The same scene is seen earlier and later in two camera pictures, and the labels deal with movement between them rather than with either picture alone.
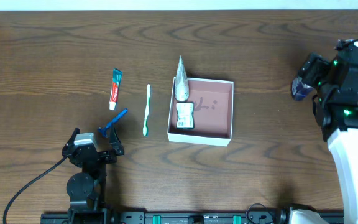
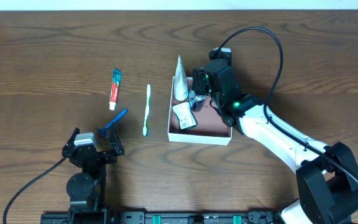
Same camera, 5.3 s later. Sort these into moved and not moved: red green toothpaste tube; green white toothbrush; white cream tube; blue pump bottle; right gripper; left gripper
Moved: blue pump bottle; right gripper
Not moved: left gripper; white cream tube; green white toothbrush; red green toothpaste tube
